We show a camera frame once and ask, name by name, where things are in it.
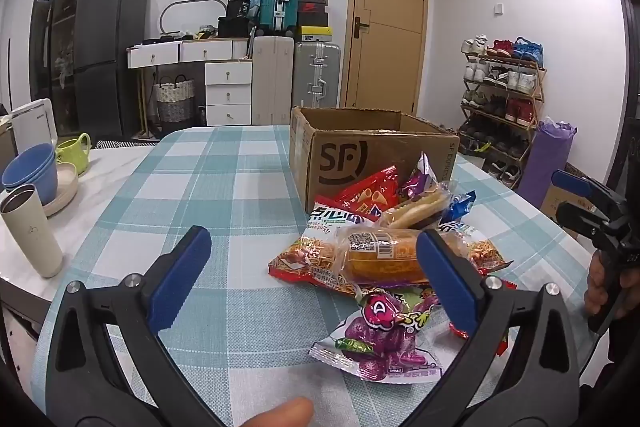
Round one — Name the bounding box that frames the white red noodle snack bag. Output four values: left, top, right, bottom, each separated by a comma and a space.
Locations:
268, 202, 381, 295
435, 219, 514, 270

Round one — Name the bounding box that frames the person's left hand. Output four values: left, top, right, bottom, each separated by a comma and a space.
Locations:
235, 397, 315, 427

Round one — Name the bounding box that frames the purple grape candy bag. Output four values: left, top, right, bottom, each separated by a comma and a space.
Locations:
308, 284, 466, 383

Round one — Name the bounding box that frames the silver suitcase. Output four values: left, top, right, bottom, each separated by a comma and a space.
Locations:
292, 41, 342, 115

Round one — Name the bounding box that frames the purple snack packet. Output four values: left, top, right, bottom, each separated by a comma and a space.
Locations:
397, 152, 441, 202

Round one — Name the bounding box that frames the red black shoe box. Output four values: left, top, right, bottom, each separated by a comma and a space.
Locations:
298, 3, 329, 28

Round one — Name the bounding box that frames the brown bread roll packet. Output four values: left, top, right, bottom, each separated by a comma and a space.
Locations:
336, 227, 471, 285

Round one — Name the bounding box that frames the red cone chips bag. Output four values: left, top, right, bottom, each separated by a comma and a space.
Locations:
332, 162, 403, 220

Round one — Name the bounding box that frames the wooden shoe rack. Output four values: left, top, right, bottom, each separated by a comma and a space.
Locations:
457, 49, 547, 188

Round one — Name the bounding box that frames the woven laundry basket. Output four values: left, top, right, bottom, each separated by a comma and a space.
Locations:
154, 74, 197, 125

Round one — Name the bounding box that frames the dark grey fridge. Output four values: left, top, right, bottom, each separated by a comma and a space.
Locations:
72, 0, 151, 140

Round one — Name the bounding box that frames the black storage box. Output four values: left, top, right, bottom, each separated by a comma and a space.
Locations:
217, 17, 258, 38

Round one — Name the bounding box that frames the oval mirror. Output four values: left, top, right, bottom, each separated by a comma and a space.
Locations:
159, 0, 228, 38

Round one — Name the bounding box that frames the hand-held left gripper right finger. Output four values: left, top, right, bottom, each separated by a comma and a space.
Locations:
400, 228, 581, 427

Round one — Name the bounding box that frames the dark glass cabinet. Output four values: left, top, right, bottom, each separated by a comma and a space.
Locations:
27, 0, 108, 138

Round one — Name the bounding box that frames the beige plate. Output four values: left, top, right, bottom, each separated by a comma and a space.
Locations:
40, 162, 80, 218

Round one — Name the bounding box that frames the cream tumbler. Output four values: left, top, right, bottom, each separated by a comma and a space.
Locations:
0, 184, 65, 279

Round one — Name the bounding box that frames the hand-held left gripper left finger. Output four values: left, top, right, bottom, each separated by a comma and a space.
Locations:
45, 225, 226, 427

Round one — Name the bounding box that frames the person's right hand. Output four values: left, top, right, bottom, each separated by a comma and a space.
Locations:
584, 251, 640, 323

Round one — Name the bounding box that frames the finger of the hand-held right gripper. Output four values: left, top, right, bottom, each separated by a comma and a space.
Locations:
556, 201, 618, 253
551, 169, 621, 208

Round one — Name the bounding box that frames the yellow black shoe box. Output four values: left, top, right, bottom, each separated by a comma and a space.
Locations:
296, 25, 335, 42

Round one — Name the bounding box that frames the purple yoga mat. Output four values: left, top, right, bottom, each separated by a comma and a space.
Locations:
516, 117, 577, 210

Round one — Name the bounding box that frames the red snack packet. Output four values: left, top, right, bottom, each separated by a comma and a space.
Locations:
447, 276, 518, 358

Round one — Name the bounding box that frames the brown cardboard box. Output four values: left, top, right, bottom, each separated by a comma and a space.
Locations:
289, 106, 461, 215

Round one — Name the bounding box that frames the black white patterned rug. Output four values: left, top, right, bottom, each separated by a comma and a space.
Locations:
95, 134, 161, 148

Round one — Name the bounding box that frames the white electric kettle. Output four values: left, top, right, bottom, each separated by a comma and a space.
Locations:
10, 98, 58, 152

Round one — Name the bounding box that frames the clear sandwich bread packet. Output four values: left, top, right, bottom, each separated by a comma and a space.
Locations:
380, 184, 453, 230

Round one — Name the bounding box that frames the white wardrobe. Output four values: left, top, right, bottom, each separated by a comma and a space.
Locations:
0, 0, 38, 108

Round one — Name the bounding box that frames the white drawer desk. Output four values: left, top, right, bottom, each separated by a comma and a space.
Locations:
125, 38, 253, 128

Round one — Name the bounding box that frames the small cardboard carton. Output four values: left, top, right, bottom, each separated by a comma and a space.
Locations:
540, 162, 596, 238

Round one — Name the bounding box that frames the green mug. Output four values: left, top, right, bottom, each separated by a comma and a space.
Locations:
55, 133, 92, 178

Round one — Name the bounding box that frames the beige suitcase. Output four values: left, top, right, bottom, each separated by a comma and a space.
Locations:
251, 34, 295, 126

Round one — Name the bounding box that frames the wooden door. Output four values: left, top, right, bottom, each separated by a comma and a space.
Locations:
345, 0, 430, 120

